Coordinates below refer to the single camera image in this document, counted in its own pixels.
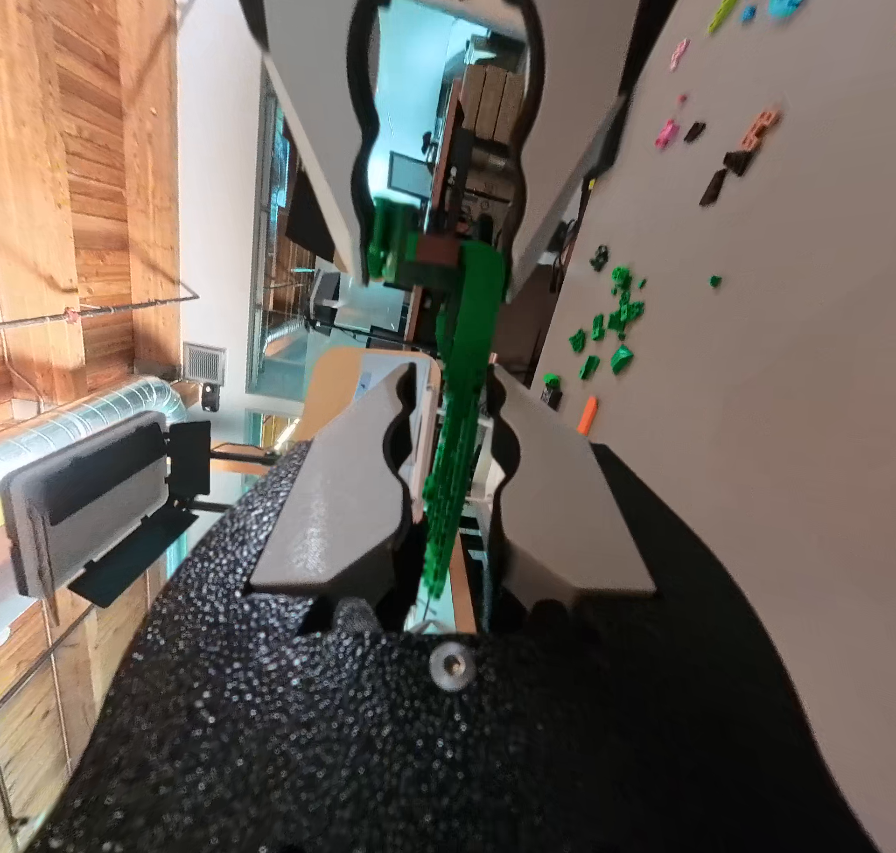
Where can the pink toy brick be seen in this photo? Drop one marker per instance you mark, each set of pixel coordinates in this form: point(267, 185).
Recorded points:
point(667, 134)
point(679, 53)

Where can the black computer monitor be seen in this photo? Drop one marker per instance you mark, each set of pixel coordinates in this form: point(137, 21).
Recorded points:
point(408, 175)

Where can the pile of green bricks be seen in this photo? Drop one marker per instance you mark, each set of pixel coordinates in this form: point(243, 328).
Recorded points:
point(621, 359)

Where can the black wedge plate brick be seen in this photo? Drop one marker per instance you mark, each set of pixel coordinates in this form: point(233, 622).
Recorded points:
point(714, 189)

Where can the salmon toy brick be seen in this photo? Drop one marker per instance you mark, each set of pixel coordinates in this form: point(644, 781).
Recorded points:
point(759, 128)

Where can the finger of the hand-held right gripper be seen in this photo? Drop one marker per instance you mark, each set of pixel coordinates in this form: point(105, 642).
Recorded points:
point(581, 41)
point(308, 62)

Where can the black clip brick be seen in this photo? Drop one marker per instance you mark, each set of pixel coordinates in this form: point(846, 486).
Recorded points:
point(694, 132)

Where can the green brick plant model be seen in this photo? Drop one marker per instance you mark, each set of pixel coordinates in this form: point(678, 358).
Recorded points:
point(469, 377)

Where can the black square panel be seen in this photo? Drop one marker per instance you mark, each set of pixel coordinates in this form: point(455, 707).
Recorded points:
point(308, 216)

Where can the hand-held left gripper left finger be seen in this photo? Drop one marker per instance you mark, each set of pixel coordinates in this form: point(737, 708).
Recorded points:
point(329, 517)

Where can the grey desk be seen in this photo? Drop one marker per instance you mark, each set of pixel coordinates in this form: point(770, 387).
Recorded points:
point(770, 447)

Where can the black camera battery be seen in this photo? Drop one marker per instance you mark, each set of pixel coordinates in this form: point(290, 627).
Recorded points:
point(551, 398)

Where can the dark brown plate brick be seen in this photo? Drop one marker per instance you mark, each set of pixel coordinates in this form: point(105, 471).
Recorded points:
point(737, 162)

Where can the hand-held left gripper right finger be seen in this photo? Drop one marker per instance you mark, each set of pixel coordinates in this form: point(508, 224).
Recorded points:
point(574, 524)

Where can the orange brick separator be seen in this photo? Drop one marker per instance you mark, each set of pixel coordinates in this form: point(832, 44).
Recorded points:
point(588, 415)

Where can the wall air vent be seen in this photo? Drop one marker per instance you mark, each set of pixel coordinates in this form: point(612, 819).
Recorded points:
point(204, 363)

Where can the silver air duct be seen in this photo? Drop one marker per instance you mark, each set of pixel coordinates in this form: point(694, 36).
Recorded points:
point(105, 412)

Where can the dark green leaf brick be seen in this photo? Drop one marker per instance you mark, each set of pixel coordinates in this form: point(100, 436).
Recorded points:
point(599, 258)

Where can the wooden book stand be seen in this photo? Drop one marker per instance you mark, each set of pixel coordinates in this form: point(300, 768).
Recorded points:
point(336, 391)

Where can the black studio light panel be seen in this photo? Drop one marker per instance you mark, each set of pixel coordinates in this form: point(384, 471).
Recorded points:
point(91, 503)

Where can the stack of cardboard boxes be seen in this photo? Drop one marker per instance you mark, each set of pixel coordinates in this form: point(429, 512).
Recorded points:
point(493, 104)

